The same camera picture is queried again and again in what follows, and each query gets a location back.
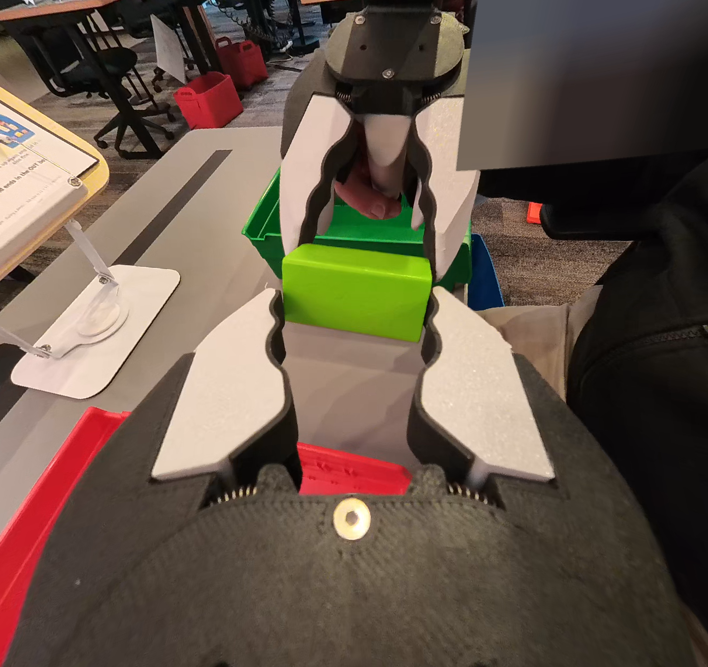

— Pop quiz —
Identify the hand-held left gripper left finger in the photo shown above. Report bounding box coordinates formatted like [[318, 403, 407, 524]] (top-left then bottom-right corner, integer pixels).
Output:
[[150, 289, 303, 491]]

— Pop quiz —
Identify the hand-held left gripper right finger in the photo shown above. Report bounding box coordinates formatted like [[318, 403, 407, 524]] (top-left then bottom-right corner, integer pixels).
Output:
[[408, 286, 555, 491]]

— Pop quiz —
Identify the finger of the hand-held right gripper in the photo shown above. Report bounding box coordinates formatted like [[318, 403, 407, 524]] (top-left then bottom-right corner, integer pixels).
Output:
[[279, 93, 356, 256], [408, 96, 482, 287]]

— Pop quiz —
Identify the green plastic bin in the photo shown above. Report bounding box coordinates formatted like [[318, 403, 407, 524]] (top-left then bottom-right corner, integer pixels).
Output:
[[242, 166, 474, 293]]

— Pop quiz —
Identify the lime green block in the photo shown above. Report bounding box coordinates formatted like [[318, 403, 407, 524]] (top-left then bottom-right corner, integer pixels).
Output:
[[282, 243, 433, 342]]

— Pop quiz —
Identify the person's right hand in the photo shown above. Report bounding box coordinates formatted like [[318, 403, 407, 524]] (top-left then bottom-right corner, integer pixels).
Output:
[[334, 155, 403, 221]]

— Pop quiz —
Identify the person's khaki trouser leg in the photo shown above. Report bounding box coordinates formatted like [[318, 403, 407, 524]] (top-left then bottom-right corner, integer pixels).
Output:
[[480, 284, 605, 403]]

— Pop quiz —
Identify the blue plastic box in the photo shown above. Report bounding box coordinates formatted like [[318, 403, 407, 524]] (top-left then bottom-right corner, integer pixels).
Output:
[[466, 234, 505, 310]]

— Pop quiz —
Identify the large red basket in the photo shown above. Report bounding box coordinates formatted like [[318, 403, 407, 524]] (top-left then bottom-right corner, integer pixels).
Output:
[[174, 72, 244, 131]]

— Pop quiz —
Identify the clear sign stand white base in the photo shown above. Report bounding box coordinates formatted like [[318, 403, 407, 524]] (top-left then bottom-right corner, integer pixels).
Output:
[[0, 219, 181, 400]]

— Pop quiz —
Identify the small red basket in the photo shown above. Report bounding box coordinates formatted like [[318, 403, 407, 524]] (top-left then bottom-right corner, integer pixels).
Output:
[[215, 36, 270, 90]]

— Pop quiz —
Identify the person's black jacket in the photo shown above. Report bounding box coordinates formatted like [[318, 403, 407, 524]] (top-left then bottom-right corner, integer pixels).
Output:
[[566, 160, 708, 626]]

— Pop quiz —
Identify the white paper sheet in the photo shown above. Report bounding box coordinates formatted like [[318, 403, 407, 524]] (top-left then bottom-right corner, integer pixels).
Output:
[[150, 14, 190, 86]]

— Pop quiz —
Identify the red plastic tray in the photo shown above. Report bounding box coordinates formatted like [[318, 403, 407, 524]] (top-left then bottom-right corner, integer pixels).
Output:
[[0, 407, 413, 568]]

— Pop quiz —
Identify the black office chair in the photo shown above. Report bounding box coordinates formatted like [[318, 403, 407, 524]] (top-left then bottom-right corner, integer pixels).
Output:
[[33, 14, 179, 160]]

